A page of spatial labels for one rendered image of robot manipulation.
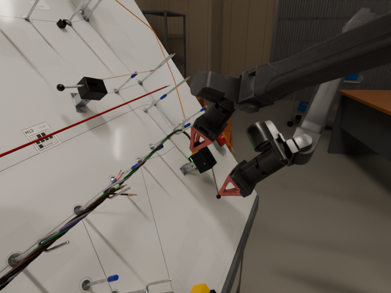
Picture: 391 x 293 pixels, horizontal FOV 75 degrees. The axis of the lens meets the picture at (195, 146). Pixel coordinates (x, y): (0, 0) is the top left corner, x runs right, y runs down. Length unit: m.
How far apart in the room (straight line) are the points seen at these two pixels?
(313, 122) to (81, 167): 0.52
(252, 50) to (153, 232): 6.31
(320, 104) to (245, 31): 6.07
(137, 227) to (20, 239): 0.21
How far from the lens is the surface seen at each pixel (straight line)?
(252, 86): 0.55
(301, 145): 0.62
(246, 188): 0.65
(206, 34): 5.61
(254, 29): 6.71
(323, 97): 0.73
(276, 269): 2.00
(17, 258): 0.45
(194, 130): 0.64
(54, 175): 0.51
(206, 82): 0.55
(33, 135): 0.53
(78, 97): 0.59
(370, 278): 2.20
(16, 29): 0.67
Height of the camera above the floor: 1.46
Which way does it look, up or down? 23 degrees down
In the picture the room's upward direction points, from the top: straight up
